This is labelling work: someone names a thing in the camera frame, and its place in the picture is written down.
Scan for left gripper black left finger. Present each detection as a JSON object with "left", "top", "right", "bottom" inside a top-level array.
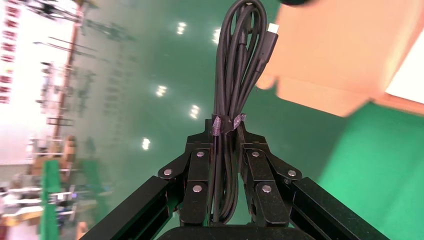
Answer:
[{"left": 81, "top": 119, "right": 215, "bottom": 240}]

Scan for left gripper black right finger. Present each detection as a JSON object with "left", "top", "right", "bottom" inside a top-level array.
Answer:
[{"left": 237, "top": 121, "right": 390, "bottom": 240}]

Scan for black data cable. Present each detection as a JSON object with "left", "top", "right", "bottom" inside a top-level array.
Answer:
[{"left": 206, "top": 0, "right": 280, "bottom": 225}]

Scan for orange cardboard box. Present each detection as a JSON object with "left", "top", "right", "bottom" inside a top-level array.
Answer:
[{"left": 255, "top": 0, "right": 424, "bottom": 119}]

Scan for green table mat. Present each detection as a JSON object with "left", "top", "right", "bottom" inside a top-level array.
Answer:
[{"left": 317, "top": 100, "right": 424, "bottom": 240}]

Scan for brown vertical pole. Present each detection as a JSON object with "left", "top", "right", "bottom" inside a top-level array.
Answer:
[{"left": 52, "top": 0, "right": 84, "bottom": 142}]

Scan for white wall board red signs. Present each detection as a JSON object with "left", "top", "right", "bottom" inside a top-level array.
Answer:
[{"left": 0, "top": 0, "right": 21, "bottom": 106}]

